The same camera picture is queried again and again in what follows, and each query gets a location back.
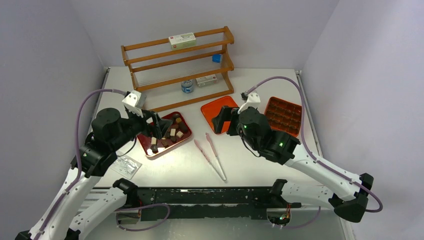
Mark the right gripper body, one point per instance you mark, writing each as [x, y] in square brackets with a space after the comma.
[233, 124]

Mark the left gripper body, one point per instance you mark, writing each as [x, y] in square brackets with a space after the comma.
[136, 124]

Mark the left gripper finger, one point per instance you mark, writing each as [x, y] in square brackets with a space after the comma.
[162, 126]
[153, 131]

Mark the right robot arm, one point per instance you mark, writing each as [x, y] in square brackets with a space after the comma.
[339, 190]

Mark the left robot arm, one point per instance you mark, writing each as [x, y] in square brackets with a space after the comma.
[110, 132]

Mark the dark round chocolate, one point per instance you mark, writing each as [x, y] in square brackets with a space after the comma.
[154, 149]

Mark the orange box lid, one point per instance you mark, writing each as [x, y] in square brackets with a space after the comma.
[211, 110]

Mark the dark red tray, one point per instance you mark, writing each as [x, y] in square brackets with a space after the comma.
[167, 143]

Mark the white red small box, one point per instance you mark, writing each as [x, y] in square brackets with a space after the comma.
[206, 80]

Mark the clear plastic bag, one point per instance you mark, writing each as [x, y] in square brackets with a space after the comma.
[126, 166]

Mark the blue lidded jar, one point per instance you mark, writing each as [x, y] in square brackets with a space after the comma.
[187, 86]

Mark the wooden three-tier shelf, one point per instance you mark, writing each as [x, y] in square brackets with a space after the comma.
[157, 71]

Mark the orange compartment box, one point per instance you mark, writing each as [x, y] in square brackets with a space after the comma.
[284, 116]

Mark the blue cube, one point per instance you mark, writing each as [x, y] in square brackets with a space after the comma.
[217, 58]

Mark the white green box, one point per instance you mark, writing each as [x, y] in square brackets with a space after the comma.
[182, 41]

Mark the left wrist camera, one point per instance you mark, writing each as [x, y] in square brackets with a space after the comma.
[134, 102]

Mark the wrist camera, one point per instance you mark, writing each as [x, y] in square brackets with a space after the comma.
[134, 102]
[251, 100]

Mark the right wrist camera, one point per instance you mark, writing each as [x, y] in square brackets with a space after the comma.
[251, 100]

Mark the black base frame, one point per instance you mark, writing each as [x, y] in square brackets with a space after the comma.
[198, 203]

